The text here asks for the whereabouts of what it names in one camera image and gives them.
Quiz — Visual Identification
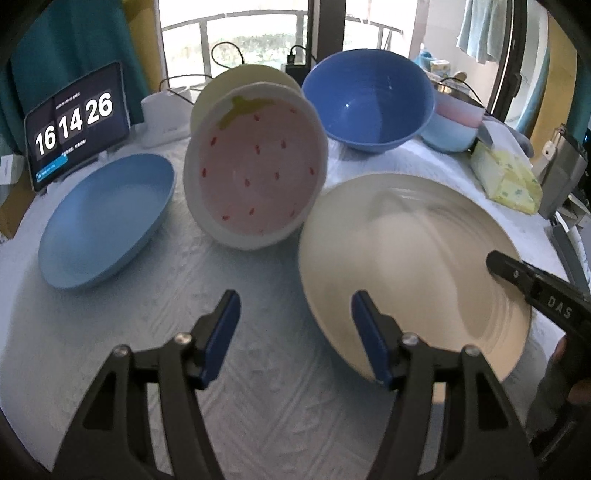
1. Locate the hanging light blue towel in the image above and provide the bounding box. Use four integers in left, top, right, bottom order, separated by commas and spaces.
457, 0, 513, 64

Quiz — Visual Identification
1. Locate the teal curtain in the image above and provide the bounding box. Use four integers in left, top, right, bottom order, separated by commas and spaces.
9, 0, 148, 153

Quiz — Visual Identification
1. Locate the tablet with clock display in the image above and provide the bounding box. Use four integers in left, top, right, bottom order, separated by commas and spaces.
24, 61, 131, 192

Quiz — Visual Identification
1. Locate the black charger cable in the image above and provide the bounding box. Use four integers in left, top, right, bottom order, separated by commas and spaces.
211, 41, 249, 77

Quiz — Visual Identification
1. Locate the white textured tablecloth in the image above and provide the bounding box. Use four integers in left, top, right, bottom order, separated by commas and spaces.
0, 124, 578, 480

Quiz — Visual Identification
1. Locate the black device cable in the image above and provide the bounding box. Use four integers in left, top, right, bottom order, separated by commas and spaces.
159, 75, 213, 95

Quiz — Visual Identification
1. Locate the dark blue bowl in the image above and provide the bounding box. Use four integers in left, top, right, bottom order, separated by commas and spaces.
301, 48, 437, 155

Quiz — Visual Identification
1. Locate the pink strawberry print bowl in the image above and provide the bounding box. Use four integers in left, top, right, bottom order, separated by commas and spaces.
183, 82, 329, 251

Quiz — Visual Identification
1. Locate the person's right hand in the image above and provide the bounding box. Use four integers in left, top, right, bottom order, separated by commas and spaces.
552, 336, 573, 376

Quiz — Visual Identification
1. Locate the light blue plate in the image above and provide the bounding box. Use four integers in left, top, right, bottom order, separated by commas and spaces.
38, 154, 176, 291

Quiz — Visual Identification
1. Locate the cream plate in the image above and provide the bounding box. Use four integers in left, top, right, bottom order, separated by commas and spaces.
298, 173, 534, 384

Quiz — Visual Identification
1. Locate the black charger adapter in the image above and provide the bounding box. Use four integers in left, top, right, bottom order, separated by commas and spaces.
284, 64, 309, 88

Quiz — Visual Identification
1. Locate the pink plastic bowl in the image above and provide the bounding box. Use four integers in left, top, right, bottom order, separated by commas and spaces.
434, 90, 485, 127

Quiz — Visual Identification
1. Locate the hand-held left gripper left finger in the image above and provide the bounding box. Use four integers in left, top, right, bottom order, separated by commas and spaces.
51, 290, 242, 480

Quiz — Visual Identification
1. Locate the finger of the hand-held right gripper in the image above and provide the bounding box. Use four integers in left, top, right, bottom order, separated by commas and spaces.
486, 250, 591, 342

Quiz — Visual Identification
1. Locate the yellow patterned tissue pack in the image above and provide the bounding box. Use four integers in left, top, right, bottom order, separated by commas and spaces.
470, 141, 543, 215

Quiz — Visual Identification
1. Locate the steel jug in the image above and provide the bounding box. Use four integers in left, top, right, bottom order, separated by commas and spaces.
538, 124, 587, 220

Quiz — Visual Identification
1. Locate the steel bowl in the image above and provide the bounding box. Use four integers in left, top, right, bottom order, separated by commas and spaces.
436, 78, 484, 108

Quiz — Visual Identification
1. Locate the white round device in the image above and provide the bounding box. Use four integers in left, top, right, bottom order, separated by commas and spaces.
141, 88, 195, 147

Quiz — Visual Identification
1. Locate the yellow curtain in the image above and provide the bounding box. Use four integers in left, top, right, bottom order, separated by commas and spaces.
122, 0, 162, 123

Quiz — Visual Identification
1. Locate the grey folded cloth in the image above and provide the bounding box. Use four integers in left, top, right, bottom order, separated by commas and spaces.
480, 115, 533, 154

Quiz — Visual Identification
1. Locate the pale blue plastic bowl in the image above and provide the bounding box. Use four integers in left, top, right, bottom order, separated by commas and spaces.
420, 115, 481, 154

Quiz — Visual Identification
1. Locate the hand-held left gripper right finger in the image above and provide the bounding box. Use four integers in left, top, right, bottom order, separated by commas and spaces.
351, 290, 539, 480

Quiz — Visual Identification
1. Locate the pale yellow bowl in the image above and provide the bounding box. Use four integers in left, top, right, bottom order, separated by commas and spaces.
190, 64, 303, 139

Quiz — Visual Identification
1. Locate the balcony railing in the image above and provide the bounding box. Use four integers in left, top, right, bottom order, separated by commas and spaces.
161, 11, 402, 79

